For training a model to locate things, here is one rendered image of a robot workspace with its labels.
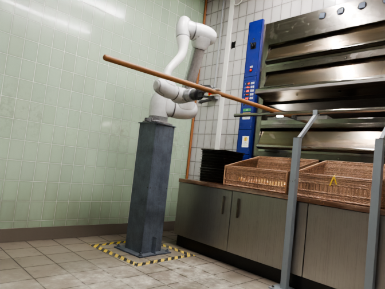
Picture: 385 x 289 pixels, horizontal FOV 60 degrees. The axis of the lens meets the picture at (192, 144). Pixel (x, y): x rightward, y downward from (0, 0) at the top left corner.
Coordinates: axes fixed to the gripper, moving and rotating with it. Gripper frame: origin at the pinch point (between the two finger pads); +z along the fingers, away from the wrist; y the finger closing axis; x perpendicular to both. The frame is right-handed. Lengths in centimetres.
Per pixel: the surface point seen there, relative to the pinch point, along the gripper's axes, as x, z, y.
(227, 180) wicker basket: -50, -25, 57
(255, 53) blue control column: -97, -46, -64
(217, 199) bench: -45, -28, 72
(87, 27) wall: 34, -124, -58
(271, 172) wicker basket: -50, 14, 46
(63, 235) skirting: 32, -122, 116
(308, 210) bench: -45, 46, 67
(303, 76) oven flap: -100, 3, -37
